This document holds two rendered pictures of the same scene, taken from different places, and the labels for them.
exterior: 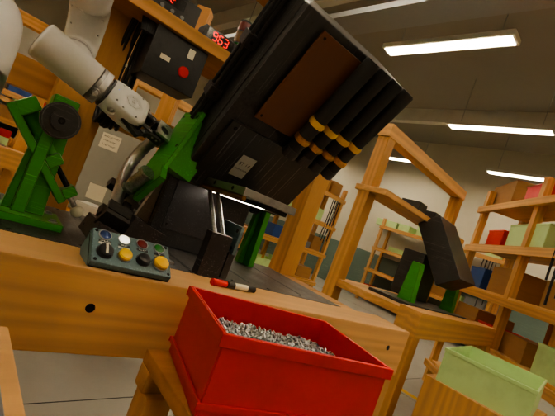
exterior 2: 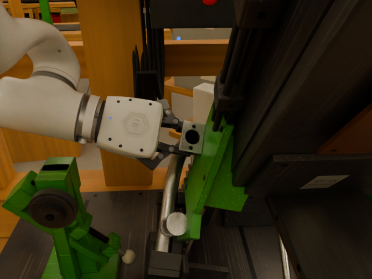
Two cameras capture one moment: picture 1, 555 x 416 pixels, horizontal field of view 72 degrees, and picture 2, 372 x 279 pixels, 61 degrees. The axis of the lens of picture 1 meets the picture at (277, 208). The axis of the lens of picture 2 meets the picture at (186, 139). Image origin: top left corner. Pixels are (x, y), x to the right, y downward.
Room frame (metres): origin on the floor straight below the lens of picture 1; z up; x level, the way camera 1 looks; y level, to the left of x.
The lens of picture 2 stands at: (0.58, 0.08, 1.47)
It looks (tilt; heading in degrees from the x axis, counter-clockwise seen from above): 30 degrees down; 34
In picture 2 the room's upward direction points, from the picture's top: straight up
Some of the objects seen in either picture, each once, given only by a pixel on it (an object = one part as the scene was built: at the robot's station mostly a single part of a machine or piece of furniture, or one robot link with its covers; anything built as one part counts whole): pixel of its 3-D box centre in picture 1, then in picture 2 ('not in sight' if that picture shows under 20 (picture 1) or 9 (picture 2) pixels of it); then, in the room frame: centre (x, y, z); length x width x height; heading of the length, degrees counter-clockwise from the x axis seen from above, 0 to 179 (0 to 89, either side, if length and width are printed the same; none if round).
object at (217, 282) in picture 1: (234, 286); not in sight; (0.90, 0.03, 0.91); 0.13 x 0.02 x 0.02; 131
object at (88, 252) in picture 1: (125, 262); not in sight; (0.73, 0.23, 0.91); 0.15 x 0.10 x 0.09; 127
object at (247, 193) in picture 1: (230, 191); (313, 198); (1.05, 0.14, 1.11); 0.39 x 0.16 x 0.03; 37
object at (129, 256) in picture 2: (73, 203); (120, 252); (0.87, 0.44, 0.96); 0.06 x 0.03 x 0.06; 127
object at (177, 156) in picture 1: (182, 150); (223, 162); (0.99, 0.28, 1.17); 0.13 x 0.12 x 0.20; 127
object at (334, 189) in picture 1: (282, 222); not in sight; (7.10, -0.19, 1.14); 2.45 x 0.55 x 2.28; 134
